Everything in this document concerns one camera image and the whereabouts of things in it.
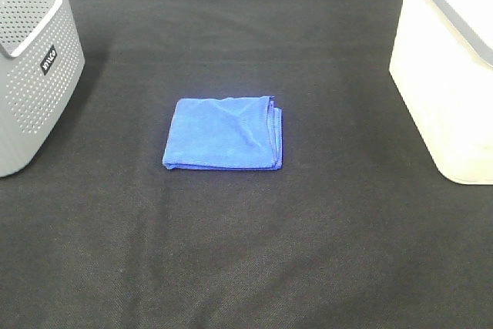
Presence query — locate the grey perforated plastic basket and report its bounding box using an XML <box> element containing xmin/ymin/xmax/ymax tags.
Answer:
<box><xmin>1</xmin><ymin>0</ymin><xmax>85</xmax><ymax>176</ymax></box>

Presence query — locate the blue microfiber towel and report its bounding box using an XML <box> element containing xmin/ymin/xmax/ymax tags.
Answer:
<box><xmin>163</xmin><ymin>96</ymin><xmax>283</xmax><ymax>170</ymax></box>

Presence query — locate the white plastic basket grey rim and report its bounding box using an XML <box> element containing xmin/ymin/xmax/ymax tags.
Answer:
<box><xmin>389</xmin><ymin>0</ymin><xmax>492</xmax><ymax>185</ymax></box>

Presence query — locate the black table cloth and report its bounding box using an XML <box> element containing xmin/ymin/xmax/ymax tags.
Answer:
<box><xmin>1</xmin><ymin>0</ymin><xmax>492</xmax><ymax>328</ymax></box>

